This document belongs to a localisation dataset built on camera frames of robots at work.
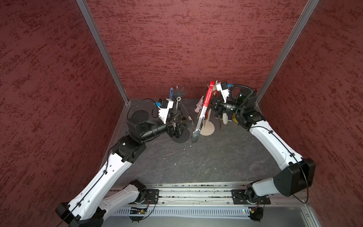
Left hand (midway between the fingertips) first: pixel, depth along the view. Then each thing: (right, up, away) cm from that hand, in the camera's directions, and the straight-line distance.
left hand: (183, 120), depth 59 cm
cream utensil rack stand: (+18, -8, +44) cm, 48 cm away
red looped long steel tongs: (+22, -2, +26) cm, 34 cm away
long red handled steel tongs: (+7, -4, +4) cm, 9 cm away
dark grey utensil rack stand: (-1, -2, +24) cm, 24 cm away
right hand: (+9, +7, +9) cm, 15 cm away
